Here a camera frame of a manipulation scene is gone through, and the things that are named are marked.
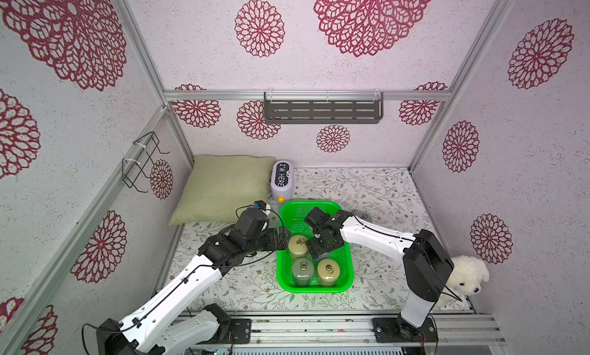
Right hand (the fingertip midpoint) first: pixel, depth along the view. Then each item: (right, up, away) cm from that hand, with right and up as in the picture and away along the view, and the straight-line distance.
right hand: (317, 246), depth 87 cm
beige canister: (-7, +1, -3) cm, 8 cm away
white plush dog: (+41, -3, -21) cm, 46 cm away
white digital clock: (-14, +26, +16) cm, 33 cm away
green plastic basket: (-10, +11, +7) cm, 16 cm away
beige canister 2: (+3, -6, -9) cm, 11 cm away
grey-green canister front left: (-6, -6, -9) cm, 12 cm away
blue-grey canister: (+19, +11, +5) cm, 23 cm away
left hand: (-14, +6, -12) cm, 20 cm away
